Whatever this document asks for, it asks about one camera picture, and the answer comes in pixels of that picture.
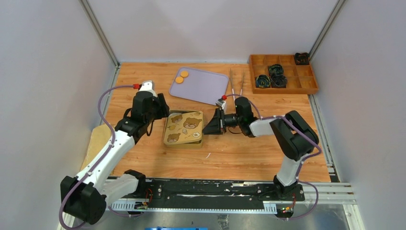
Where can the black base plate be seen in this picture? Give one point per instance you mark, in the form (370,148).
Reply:
(214,194)

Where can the metal tongs grey handle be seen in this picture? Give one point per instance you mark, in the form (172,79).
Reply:
(236,86)

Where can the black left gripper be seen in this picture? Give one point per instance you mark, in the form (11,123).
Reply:
(163,108)

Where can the rolled green blue tie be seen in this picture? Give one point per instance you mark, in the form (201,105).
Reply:
(275,69)

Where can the aluminium frame rail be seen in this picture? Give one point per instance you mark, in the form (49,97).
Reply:
(99,31)

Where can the silver tin lid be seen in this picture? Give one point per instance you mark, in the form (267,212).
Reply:
(183,126)

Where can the rolled dark tie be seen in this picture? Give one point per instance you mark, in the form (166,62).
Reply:
(278,81)

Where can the gold cookie tin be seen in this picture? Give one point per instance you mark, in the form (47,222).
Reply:
(189,145)

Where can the rolled dark tie corner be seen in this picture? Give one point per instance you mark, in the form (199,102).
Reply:
(302,58)

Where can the wooden compartment tray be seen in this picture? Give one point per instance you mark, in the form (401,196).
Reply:
(300,78)

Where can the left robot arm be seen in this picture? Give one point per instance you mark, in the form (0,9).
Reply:
(87,195)

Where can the lavender plastic tray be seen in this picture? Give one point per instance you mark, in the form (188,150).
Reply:
(199,86)

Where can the round yellow cookie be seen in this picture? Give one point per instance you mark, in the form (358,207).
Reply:
(184,74)
(179,80)

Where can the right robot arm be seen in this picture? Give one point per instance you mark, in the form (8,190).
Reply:
(296,138)

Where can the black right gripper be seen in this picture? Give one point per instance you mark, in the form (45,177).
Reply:
(217,125)

